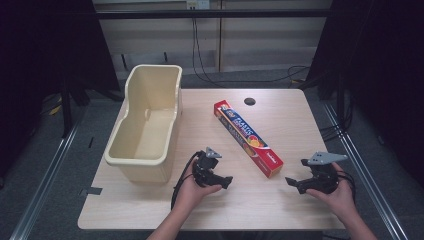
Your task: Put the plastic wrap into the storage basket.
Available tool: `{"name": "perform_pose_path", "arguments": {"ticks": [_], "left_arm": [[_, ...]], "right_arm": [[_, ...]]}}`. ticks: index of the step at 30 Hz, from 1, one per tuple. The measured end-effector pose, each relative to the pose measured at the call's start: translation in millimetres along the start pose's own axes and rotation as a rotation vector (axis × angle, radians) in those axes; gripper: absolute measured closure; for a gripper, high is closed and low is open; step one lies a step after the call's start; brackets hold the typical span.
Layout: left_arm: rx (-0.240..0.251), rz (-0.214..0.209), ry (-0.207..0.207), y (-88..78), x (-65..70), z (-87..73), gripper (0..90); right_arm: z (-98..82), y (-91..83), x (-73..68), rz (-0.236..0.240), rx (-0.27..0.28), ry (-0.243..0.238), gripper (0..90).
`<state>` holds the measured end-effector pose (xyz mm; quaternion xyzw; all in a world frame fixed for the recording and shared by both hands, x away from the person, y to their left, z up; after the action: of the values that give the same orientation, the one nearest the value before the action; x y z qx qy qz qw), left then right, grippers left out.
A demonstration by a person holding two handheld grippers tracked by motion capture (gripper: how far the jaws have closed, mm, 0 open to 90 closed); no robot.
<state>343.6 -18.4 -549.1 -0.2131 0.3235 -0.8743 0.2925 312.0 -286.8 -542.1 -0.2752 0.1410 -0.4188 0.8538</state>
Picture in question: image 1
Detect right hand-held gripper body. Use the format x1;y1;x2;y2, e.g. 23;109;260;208
306;151;349;195

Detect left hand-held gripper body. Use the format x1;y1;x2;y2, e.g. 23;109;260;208
192;146;223;187

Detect red plastic wrap box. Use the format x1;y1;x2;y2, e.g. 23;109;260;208
213;99;285;179

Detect beige plastic bin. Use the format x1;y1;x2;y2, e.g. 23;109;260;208
104;64;184;184

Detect person's right hand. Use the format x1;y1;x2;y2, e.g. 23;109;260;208
306;162;360;221

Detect person's left hand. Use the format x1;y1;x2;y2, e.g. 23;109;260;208
172;165;223;216

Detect black tape strip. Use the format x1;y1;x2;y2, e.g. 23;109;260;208
78;186;104;197

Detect black curtain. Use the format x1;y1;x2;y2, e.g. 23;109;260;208
0;0;122;179
298;0;424;189

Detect black horizontal bar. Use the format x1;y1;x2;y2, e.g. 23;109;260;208
95;8;332;20

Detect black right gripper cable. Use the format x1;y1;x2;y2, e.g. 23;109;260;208
335;169;357;201

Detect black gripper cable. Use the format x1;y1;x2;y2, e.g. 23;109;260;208
335;169;357;201
170;150;204;211

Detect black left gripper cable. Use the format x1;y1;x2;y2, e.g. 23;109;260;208
170;150;204;211

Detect metal floor rail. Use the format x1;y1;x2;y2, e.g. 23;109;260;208
9;99;88;240
320;99;409;240

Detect black floor cables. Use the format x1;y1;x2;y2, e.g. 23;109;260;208
319;121;353;144

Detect black hanging wall cables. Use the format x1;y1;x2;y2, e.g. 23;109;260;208
191;17;312;89

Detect white wall outlet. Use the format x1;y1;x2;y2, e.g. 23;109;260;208
186;0;211;10

